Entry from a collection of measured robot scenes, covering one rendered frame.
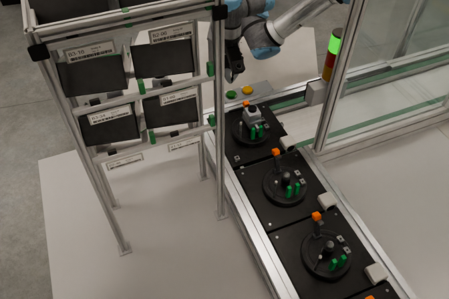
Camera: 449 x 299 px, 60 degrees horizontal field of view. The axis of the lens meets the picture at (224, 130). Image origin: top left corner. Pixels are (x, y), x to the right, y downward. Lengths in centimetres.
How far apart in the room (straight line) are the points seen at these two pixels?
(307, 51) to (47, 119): 191
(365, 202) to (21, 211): 194
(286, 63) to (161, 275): 112
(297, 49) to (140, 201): 108
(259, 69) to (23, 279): 162
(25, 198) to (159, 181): 138
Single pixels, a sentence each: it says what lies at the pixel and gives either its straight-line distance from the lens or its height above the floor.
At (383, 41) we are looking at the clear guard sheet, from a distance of 120.
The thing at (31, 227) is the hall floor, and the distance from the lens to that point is 254.
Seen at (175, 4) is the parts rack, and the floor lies 166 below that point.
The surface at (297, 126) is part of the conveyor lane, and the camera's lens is 152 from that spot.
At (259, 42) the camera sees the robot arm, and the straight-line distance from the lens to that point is 166.
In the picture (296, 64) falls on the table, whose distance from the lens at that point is 190.
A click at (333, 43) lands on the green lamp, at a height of 139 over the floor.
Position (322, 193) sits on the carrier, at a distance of 129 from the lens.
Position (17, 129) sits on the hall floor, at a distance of 309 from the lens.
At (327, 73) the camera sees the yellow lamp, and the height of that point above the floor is 129.
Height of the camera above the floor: 202
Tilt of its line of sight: 48 degrees down
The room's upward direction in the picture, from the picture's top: straight up
